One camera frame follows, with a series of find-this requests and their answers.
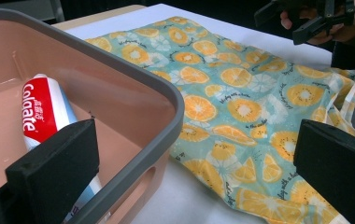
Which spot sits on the pink bin with grey rim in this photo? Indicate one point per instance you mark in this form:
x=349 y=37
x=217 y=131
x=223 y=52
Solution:
x=119 y=102

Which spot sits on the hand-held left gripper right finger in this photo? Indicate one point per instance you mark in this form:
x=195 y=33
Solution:
x=337 y=161

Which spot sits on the wooden table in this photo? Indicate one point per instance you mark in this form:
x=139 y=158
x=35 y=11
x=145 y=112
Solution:
x=104 y=15

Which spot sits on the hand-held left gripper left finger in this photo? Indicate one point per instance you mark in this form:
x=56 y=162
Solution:
x=54 y=168

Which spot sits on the orange slice print cloth bag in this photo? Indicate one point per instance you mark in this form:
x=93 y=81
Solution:
x=228 y=93

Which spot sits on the red and white toothpaste tube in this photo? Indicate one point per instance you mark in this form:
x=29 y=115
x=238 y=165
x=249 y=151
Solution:
x=41 y=105

